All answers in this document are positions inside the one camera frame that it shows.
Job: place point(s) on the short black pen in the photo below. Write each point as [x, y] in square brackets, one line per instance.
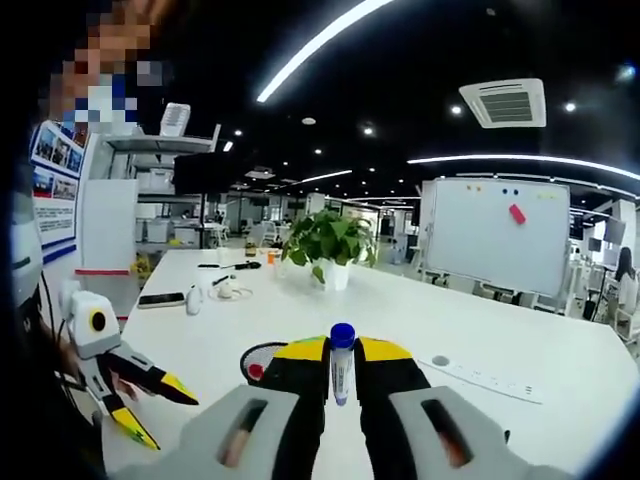
[220, 280]

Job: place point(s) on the grey metal shelving rack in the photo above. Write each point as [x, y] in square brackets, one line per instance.
[165, 145]

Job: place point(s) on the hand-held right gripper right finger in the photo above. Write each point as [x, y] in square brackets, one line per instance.
[430, 430]

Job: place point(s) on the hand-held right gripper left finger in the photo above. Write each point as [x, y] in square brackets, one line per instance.
[240, 430]

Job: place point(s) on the wall poster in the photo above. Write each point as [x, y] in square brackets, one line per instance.
[55, 210]

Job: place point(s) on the ceiling air conditioner vent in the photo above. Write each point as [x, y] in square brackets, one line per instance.
[505, 102]

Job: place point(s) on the group of white office chairs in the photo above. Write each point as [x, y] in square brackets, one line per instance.
[627, 320]

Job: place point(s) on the red cap whiteboard marker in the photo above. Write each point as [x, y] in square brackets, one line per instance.
[256, 371]

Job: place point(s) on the black monitor on pole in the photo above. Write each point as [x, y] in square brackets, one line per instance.
[197, 175]

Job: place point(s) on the black smartphone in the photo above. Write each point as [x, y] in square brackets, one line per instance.
[160, 300]

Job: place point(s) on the person's left hand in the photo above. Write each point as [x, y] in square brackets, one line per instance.
[126, 389]

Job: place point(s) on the white rolling whiteboard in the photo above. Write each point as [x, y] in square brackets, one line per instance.
[480, 240]

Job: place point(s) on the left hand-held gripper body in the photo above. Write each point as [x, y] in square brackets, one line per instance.
[90, 340]

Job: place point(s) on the thin curved ceiling light strip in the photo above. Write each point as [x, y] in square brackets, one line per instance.
[500, 157]

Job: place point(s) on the white standing panel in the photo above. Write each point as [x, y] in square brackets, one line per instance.
[107, 225]

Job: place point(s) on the clear round dish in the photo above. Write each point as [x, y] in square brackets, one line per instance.
[227, 291]

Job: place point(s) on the blue cap whiteboard marker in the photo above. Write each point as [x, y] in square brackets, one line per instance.
[342, 370]

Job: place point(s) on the green potted plant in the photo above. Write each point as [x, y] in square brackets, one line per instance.
[325, 235]

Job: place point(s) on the white oval device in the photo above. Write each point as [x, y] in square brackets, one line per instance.
[194, 300]

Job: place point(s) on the long curved ceiling light strip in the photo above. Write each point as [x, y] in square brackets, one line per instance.
[316, 48]

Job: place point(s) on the white chest-worn device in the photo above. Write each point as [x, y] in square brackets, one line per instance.
[27, 240]

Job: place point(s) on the red whiteboard eraser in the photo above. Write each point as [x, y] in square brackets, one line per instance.
[517, 213]

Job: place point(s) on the white ribbed device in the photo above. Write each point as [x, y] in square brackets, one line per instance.
[175, 120]

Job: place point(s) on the operator in white shirt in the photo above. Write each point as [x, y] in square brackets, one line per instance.
[45, 425]

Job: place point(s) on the black mesh pen holder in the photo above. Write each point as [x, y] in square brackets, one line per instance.
[260, 351]

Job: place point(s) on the small glass jar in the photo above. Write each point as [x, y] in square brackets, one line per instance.
[250, 246]

